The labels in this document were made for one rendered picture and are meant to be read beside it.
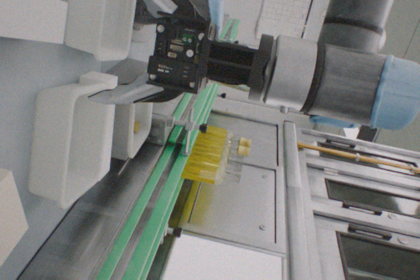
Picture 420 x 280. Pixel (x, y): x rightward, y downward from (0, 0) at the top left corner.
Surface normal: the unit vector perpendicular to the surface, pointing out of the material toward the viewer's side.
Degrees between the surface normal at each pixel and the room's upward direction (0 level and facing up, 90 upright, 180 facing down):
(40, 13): 0
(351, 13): 111
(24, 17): 0
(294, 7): 90
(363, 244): 90
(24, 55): 0
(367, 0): 91
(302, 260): 90
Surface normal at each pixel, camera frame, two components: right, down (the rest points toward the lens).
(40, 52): 0.98, 0.21
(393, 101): -0.09, 0.32
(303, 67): -0.04, -0.11
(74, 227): 0.15, -0.87
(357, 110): -0.20, 0.67
